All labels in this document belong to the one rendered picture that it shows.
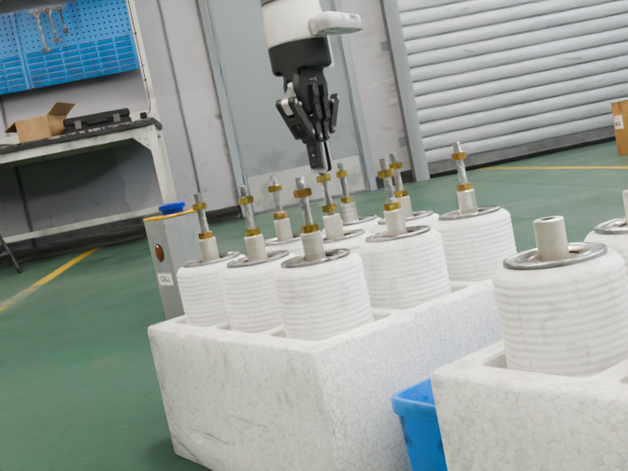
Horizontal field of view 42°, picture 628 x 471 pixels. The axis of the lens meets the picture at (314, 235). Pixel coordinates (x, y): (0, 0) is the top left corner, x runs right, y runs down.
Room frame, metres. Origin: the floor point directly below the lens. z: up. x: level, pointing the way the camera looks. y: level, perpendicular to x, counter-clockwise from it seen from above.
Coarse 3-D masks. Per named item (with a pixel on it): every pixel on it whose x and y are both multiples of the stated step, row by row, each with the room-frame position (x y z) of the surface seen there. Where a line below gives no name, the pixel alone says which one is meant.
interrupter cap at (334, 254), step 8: (296, 256) 0.89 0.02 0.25; (304, 256) 0.88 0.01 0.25; (328, 256) 0.87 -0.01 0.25; (336, 256) 0.83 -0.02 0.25; (344, 256) 0.84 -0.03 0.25; (280, 264) 0.85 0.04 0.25; (288, 264) 0.83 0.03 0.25; (296, 264) 0.83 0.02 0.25; (304, 264) 0.82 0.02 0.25; (312, 264) 0.82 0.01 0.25
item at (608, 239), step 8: (592, 232) 0.68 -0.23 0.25; (584, 240) 0.68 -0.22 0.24; (592, 240) 0.66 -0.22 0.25; (600, 240) 0.65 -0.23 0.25; (608, 240) 0.64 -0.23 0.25; (616, 240) 0.64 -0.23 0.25; (624, 240) 0.63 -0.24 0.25; (608, 248) 0.64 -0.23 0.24; (616, 248) 0.64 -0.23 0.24; (624, 248) 0.63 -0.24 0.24; (624, 256) 0.63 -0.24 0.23; (624, 264) 0.63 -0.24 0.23
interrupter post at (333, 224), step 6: (324, 216) 1.02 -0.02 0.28; (330, 216) 1.01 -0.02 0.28; (336, 216) 1.01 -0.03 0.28; (324, 222) 1.02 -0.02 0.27; (330, 222) 1.01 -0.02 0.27; (336, 222) 1.01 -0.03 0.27; (330, 228) 1.01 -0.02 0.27; (336, 228) 1.01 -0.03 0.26; (342, 228) 1.02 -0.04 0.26; (330, 234) 1.01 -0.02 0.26; (336, 234) 1.01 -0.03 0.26; (342, 234) 1.02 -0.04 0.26
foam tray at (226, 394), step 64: (384, 320) 0.83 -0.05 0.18; (448, 320) 0.85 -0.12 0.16; (192, 384) 0.98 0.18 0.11; (256, 384) 0.85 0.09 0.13; (320, 384) 0.75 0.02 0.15; (384, 384) 0.79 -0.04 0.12; (192, 448) 1.02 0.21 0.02; (256, 448) 0.88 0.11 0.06; (320, 448) 0.77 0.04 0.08; (384, 448) 0.79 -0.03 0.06
